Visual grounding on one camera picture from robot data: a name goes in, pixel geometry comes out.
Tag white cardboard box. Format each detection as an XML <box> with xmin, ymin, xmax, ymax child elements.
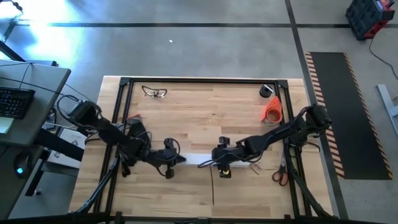
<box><xmin>46</xmin><ymin>149</ymin><xmax>84</xmax><ymax>170</ymax></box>
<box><xmin>58</xmin><ymin>128</ymin><xmax>88</xmax><ymax>150</ymax></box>

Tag black striped-edge floor mat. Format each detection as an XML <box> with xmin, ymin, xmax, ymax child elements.
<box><xmin>304</xmin><ymin>51</ymin><xmax>393</xmax><ymax>180</ymax></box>

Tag white duct cover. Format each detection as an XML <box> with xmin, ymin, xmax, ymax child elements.
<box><xmin>183</xmin><ymin>153</ymin><xmax>220</xmax><ymax>166</ymax></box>

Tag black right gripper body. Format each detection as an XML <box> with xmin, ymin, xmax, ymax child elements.
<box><xmin>218</xmin><ymin>136</ymin><xmax>246</xmax><ymax>179</ymax></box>

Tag red-handled scissors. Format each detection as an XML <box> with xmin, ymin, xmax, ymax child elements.
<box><xmin>271</xmin><ymin>149</ymin><xmax>289</xmax><ymax>187</ymax></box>

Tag black keyboard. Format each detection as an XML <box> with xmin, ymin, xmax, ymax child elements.
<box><xmin>0</xmin><ymin>86</ymin><xmax>36</xmax><ymax>120</ymax></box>

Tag black zip tie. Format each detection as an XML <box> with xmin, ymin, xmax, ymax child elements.
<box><xmin>209</xmin><ymin>164</ymin><xmax>216</xmax><ymax>206</ymax></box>

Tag light stand lamp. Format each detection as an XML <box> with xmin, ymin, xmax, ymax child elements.
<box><xmin>0</xmin><ymin>0</ymin><xmax>24</xmax><ymax>15</ymax></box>

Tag grey metal beam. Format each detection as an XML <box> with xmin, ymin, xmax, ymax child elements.
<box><xmin>376</xmin><ymin>83</ymin><xmax>398</xmax><ymax>138</ymax></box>

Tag black and red toolbox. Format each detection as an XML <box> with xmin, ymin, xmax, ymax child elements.
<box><xmin>345</xmin><ymin>0</ymin><xmax>396</xmax><ymax>41</ymax></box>

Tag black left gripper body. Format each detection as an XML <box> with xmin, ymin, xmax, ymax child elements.
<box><xmin>152</xmin><ymin>139</ymin><xmax>180</xmax><ymax>179</ymax></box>

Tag black computer mouse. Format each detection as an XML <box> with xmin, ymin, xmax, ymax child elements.
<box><xmin>12</xmin><ymin>152</ymin><xmax>30</xmax><ymax>179</ymax></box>

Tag black work glove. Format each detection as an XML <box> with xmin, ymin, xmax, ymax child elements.
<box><xmin>119</xmin><ymin>154</ymin><xmax>133</xmax><ymax>178</ymax></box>

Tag clear safety glasses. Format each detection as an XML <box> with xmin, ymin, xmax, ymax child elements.
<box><xmin>141</xmin><ymin>84</ymin><xmax>168</xmax><ymax>99</ymax></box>

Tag grey desk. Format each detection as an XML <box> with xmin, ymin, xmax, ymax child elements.
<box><xmin>0</xmin><ymin>58</ymin><xmax>72</xmax><ymax>220</ymax></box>

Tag green note pad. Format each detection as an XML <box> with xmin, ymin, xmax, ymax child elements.
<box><xmin>0</xmin><ymin>116</ymin><xmax>15</xmax><ymax>135</ymax></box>

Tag black aluminium table frame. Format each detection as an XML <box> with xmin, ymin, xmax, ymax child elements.
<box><xmin>67</xmin><ymin>76</ymin><xmax>335</xmax><ymax>224</ymax></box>

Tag black tape roll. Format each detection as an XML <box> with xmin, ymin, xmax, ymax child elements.
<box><xmin>259</xmin><ymin>84</ymin><xmax>274</xmax><ymax>99</ymax></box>

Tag black floor cable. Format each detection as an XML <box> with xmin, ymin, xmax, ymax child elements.
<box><xmin>368</xmin><ymin>36</ymin><xmax>398</xmax><ymax>80</ymax></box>

